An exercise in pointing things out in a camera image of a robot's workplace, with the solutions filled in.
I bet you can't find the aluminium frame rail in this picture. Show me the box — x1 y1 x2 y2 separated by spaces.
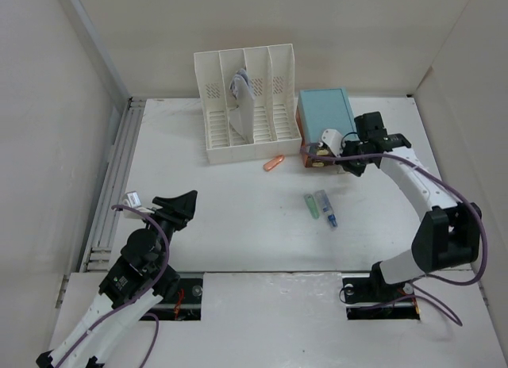
77 98 146 273

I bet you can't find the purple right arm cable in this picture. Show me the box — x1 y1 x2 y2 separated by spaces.
307 144 489 326

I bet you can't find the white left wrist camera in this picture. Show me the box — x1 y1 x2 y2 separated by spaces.
121 191 154 219

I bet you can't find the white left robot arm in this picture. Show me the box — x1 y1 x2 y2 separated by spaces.
36 190 198 367

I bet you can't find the green transparent tube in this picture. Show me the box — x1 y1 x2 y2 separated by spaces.
304 194 320 220

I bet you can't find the white spiral bound manual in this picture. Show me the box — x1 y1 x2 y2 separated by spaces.
229 68 255 144

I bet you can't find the white plastic file organizer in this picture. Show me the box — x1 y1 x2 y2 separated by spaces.
194 44 302 164

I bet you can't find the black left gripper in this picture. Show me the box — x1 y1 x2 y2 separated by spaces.
140 190 196 270

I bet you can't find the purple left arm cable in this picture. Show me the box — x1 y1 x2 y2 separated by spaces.
53 203 171 368

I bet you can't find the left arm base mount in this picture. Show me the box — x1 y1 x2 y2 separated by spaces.
148 272 204 321

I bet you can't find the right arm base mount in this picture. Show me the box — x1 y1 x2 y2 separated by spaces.
339 274 420 320

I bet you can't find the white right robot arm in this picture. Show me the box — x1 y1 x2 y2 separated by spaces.
341 112 487 300

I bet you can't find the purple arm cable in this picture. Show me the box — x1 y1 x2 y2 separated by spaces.
307 144 489 326
53 203 171 368

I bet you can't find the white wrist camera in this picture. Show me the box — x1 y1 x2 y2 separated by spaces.
121 191 154 219
318 128 344 157

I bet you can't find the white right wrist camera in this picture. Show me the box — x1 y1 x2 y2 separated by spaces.
318 128 344 157

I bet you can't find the clear blue glue bottle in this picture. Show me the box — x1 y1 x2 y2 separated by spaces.
315 190 338 229

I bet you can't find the teal orange drawer box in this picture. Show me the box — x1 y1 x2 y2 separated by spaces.
296 87 356 146

